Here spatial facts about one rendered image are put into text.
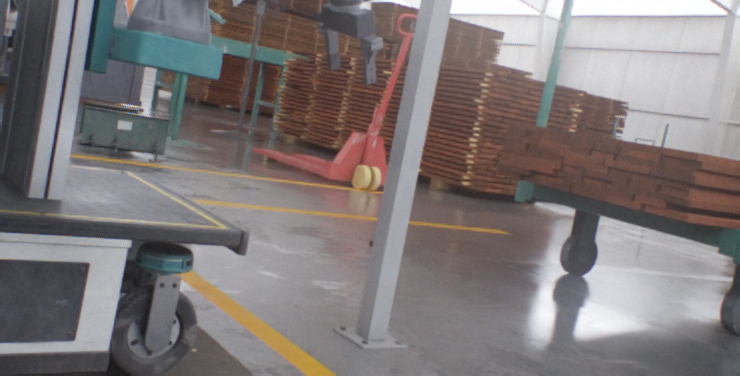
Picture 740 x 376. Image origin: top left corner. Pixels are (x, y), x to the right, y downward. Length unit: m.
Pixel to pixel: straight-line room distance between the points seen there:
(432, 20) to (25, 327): 1.22
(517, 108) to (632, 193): 4.06
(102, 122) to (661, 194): 3.42
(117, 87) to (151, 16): 9.30
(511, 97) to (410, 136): 5.00
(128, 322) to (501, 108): 5.69
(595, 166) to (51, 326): 2.41
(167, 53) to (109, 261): 0.38
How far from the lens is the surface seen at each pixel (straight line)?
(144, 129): 5.53
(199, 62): 1.58
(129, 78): 10.93
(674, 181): 3.28
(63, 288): 1.56
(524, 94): 7.27
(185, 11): 1.59
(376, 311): 2.26
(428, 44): 2.21
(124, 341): 1.72
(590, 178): 3.51
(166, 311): 1.71
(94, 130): 5.45
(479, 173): 7.06
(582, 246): 4.19
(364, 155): 6.12
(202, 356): 1.93
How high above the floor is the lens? 0.62
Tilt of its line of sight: 5 degrees down
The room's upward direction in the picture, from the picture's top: 11 degrees clockwise
